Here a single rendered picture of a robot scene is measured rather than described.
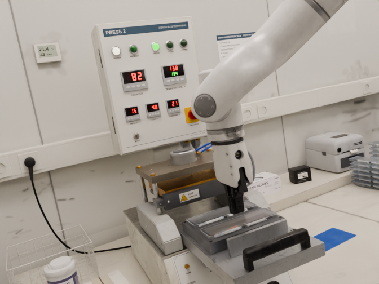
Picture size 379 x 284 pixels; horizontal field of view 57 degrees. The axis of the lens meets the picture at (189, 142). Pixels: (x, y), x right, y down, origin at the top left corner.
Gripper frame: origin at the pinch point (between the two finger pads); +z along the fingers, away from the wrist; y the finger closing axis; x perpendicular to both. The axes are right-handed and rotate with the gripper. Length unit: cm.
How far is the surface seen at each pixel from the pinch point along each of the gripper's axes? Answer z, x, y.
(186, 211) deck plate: 11.8, -0.2, 35.8
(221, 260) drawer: 7.7, 9.2, -7.7
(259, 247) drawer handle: 3.7, 4.3, -15.1
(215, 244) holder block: 5.7, 8.5, -4.1
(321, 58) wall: -33, -115, 89
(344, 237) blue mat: 29, -48, 16
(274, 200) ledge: 25, -47, 54
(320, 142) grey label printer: 10, -90, 70
